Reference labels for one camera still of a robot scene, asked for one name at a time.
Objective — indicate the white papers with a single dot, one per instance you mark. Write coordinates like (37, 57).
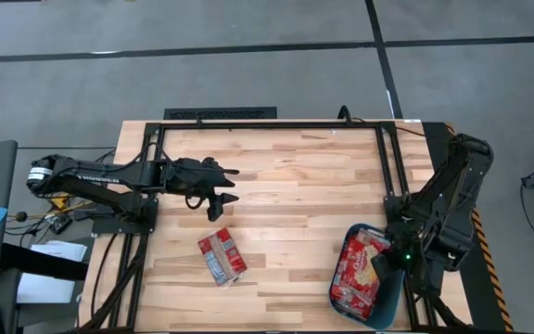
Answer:
(44, 290)

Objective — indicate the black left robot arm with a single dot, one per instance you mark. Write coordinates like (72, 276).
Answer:
(109, 176)

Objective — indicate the blue plastic basket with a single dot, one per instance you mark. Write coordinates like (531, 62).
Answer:
(387, 306)

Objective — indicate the yellow rod black knob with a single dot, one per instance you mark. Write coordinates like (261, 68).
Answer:
(21, 216)

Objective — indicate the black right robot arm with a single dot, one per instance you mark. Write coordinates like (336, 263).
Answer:
(457, 185)

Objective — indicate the red popcorn bag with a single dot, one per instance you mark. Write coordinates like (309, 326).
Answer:
(359, 264)
(223, 255)
(350, 297)

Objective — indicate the small black device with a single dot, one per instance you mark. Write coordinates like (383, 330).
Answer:
(60, 224)

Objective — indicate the black aluminium table frame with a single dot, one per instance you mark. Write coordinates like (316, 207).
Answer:
(271, 125)

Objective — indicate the black bar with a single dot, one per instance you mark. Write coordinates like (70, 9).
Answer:
(40, 262)

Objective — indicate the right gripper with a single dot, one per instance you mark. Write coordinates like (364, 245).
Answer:
(408, 250)

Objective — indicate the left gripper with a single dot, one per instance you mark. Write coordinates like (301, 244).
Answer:
(193, 176)

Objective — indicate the black perforated floor grate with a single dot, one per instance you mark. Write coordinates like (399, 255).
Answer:
(220, 113)

